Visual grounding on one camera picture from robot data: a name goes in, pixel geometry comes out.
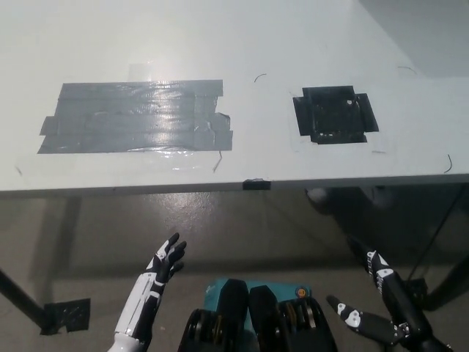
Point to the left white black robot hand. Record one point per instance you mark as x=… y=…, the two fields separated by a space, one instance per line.
x=141 y=304

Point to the clear glossy tape strip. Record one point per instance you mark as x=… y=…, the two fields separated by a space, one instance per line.
x=110 y=163

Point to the black tape square patch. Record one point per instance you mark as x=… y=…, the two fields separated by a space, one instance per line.
x=335 y=115

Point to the black slanted table leg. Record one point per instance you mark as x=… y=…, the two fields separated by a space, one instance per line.
x=452 y=286
x=22 y=297

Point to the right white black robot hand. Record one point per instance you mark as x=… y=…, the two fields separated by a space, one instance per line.
x=399 y=297

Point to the small black tape piece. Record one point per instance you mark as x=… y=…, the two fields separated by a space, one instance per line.
x=256 y=185

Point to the grey duct tape patch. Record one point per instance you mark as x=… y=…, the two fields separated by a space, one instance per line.
x=135 y=119

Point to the light sneaker shoe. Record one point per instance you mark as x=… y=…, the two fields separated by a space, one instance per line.
x=317 y=196

